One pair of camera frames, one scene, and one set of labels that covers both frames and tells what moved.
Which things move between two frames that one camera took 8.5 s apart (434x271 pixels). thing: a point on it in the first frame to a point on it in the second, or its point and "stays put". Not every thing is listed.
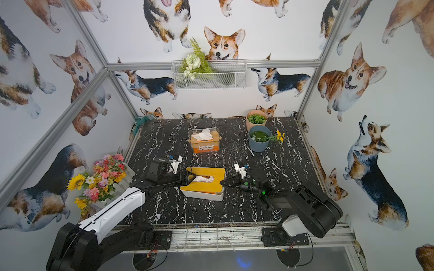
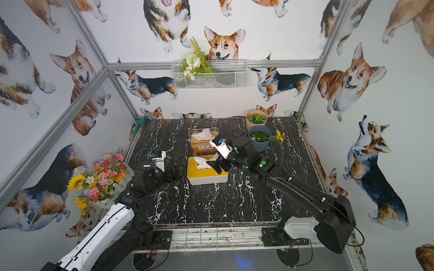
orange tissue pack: (205, 135) stays put
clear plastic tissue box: (204, 140) stays put
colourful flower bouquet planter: (109, 176) stays put
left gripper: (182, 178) to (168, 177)
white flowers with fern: (195, 62) stays put
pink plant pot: (255, 117) stays put
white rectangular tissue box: (204, 195) to (199, 171)
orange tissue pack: (204, 178) to (202, 162)
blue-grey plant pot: (258, 136) stays put
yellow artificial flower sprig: (278, 136) stays put
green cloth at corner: (138, 122) stays put
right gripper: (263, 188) to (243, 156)
